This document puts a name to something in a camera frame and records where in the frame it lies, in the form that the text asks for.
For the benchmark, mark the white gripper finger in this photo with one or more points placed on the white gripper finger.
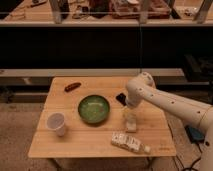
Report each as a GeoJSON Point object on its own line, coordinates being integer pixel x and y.
{"type": "Point", "coordinates": [131, 126]}

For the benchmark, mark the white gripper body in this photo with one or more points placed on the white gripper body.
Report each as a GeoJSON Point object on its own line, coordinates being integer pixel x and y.
{"type": "Point", "coordinates": [129, 114]}

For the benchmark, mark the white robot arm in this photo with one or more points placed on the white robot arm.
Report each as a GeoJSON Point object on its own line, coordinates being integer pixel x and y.
{"type": "Point", "coordinates": [198, 114]}

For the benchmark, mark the green ceramic bowl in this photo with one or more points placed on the green ceramic bowl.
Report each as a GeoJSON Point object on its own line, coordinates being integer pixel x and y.
{"type": "Point", "coordinates": [94, 109]}

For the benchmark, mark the black phone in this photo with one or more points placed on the black phone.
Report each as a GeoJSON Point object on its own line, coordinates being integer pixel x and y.
{"type": "Point", "coordinates": [121, 98]}

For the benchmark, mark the wooden folding table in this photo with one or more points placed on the wooden folding table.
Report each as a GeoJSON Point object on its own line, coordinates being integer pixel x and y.
{"type": "Point", "coordinates": [85, 141]}

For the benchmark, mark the blue power box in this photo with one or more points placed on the blue power box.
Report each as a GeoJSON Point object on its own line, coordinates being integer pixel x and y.
{"type": "Point", "coordinates": [194, 135]}

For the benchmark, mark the brown sausage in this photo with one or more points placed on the brown sausage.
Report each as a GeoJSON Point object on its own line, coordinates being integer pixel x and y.
{"type": "Point", "coordinates": [72, 86]}

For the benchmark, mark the long background shelf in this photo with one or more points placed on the long background shelf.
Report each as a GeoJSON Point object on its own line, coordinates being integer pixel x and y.
{"type": "Point", "coordinates": [106, 13]}

